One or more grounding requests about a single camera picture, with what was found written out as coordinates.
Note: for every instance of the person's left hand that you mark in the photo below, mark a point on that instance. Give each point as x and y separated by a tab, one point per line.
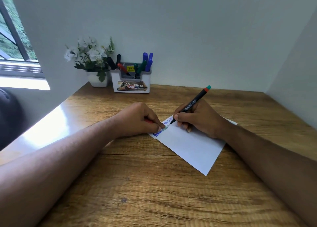
133	120

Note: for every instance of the person's right hand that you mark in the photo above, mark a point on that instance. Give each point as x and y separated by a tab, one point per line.
205	120

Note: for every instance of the person's right thumb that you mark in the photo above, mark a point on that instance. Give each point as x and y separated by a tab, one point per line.
182	117

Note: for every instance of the person's left fingers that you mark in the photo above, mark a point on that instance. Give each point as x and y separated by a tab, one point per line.
156	123

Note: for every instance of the red pen cap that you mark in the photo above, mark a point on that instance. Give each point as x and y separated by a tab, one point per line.
149	121

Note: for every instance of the black pen with green end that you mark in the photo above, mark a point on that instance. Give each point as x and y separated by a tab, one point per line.
195	101

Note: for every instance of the white paper sheet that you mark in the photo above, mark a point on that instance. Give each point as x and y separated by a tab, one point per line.
193	147

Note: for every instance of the person's right forearm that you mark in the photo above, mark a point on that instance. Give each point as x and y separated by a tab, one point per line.
270	160

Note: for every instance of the person's left forearm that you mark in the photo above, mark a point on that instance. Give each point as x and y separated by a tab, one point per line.
54	160

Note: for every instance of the white and grey pen holder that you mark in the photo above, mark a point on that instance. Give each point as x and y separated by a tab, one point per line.
131	84

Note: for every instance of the green marker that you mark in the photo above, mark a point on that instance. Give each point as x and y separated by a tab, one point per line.
136	69
142	66

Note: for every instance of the blue marker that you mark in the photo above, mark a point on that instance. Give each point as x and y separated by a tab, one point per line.
149	62
145	57

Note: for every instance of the red marker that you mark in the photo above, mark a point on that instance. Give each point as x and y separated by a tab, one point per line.
123	68

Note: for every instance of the white flower pot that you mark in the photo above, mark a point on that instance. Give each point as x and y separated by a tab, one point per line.
98	81

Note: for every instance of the slim black marker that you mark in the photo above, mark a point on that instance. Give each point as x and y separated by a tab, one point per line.
118	58

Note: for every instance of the thick black marker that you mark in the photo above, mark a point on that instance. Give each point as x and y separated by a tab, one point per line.
111	62

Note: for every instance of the white artificial flowers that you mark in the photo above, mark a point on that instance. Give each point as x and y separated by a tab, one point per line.
90	54

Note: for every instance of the black rounded object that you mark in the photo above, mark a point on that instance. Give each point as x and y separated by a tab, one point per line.
10	117

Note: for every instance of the dark window frame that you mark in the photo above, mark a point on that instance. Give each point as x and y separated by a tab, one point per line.
14	36

